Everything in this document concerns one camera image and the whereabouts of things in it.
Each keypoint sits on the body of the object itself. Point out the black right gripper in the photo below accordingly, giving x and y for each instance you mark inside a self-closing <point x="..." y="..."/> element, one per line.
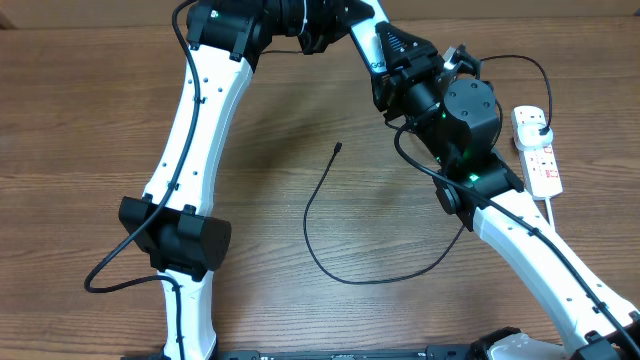
<point x="387" y="97"/>

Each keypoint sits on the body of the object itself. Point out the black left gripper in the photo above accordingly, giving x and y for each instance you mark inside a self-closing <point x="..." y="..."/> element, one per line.
<point x="334" y="20"/>

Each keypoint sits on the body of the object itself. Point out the blue Galaxy smartphone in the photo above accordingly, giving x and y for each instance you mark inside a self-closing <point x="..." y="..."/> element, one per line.
<point x="368" y="42"/>

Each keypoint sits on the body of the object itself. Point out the white power strip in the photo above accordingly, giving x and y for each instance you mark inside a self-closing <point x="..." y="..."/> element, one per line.
<point x="540" y="168"/>

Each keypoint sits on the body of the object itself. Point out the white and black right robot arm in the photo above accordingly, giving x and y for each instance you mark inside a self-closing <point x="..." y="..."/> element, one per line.
<point x="454" y="114"/>

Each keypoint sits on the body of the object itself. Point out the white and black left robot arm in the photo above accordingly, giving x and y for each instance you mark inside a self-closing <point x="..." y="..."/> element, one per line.
<point x="172" y="222"/>

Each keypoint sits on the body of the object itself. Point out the white charger plug adapter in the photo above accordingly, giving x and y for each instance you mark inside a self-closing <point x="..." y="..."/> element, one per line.
<point x="529" y="137"/>

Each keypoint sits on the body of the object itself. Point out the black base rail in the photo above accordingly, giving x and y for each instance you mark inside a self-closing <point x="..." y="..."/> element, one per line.
<point x="431" y="352"/>

